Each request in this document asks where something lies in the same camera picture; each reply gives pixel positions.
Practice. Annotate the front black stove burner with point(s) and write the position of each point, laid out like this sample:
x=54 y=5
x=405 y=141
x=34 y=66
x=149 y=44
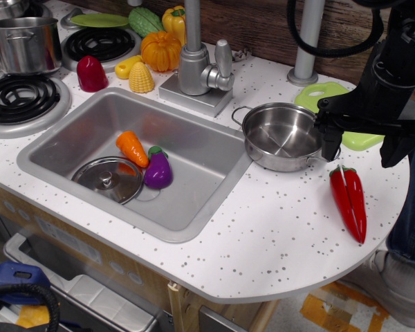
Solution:
x=30 y=104

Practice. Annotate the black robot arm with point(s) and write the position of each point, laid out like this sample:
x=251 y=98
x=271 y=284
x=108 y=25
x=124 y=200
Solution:
x=392 y=61

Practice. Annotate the grey toy faucet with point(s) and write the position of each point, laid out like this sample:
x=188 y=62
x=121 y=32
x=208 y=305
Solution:
x=200 y=85

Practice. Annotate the blue clamp tool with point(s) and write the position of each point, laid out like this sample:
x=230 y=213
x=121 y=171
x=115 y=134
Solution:
x=13 y=273

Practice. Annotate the orange toy carrot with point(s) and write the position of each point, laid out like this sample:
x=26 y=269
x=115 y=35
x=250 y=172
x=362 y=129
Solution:
x=129 y=144

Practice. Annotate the small yellow toy piece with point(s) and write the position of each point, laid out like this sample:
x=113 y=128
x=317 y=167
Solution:
x=123 y=68

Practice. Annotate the orange toy pumpkin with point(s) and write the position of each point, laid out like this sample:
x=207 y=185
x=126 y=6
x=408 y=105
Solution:
x=161 y=51

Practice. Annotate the grey sneaker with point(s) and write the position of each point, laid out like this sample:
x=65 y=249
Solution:
x=388 y=276

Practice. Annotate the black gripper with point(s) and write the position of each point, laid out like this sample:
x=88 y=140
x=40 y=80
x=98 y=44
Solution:
x=371 y=108

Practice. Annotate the red toy pepper half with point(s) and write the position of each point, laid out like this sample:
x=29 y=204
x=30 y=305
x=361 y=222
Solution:
x=91 y=75

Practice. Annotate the purple toy eggplant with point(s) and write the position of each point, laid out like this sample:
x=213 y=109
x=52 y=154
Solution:
x=158 y=174

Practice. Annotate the black stove burner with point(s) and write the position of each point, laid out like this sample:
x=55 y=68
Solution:
x=30 y=104
x=109 y=46

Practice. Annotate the green toy bitter gourd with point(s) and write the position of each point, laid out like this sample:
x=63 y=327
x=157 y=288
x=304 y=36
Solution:
x=143 y=21

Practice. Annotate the rear black stove burner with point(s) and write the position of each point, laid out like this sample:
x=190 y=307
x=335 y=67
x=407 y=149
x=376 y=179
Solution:
x=109 y=46

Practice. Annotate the yellow toy corn cob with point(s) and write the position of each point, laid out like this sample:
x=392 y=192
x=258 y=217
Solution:
x=140 y=79

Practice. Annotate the green plastic plate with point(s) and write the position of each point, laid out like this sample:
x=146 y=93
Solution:
x=100 y=20

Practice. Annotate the red toy chili pepper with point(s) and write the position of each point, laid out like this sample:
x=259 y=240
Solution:
x=348 y=194

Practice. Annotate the tall steel pot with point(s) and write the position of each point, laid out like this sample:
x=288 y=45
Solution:
x=29 y=46

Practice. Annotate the steel bowl top left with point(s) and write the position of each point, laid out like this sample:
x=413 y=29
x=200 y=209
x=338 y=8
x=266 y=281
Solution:
x=13 y=8

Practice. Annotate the grey toy sink basin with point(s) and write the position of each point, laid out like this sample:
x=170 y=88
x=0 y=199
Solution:
x=207 y=160

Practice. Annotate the oven door with handle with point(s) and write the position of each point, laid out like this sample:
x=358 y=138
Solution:
x=88 y=295

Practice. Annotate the yellow toy bell pepper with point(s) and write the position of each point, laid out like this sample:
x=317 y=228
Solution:
x=173 y=21

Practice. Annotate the glass pot lid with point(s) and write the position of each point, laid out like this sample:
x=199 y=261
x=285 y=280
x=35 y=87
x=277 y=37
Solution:
x=116 y=178

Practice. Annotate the small steel pan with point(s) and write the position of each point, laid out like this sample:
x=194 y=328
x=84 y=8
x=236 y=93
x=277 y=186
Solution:
x=280 y=136

